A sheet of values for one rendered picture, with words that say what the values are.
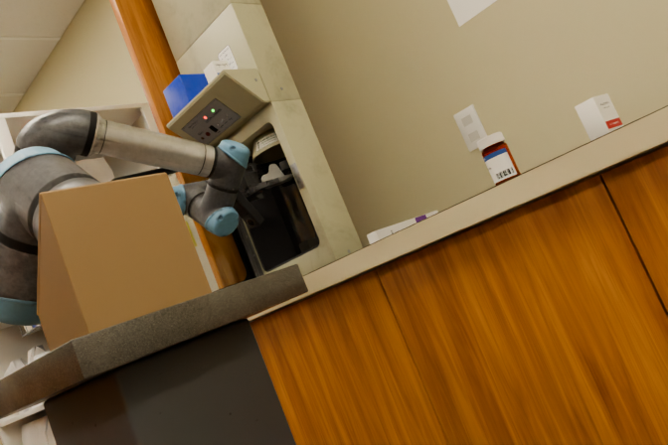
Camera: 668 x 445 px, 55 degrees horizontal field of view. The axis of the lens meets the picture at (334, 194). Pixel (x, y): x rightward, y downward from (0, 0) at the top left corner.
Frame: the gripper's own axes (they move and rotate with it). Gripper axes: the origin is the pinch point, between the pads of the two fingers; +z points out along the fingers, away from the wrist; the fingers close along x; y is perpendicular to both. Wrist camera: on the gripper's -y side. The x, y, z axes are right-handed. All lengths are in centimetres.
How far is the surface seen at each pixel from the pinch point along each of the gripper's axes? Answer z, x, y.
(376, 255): -36, -55, -30
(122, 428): -90, -61, -38
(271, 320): -32.6, -16.9, -33.4
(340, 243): -1.9, -15.3, -22.1
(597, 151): -36, -99, -29
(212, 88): -16.5, -7.8, 27.8
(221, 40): -5.6, -6.1, 43.3
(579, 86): 37, -73, -10
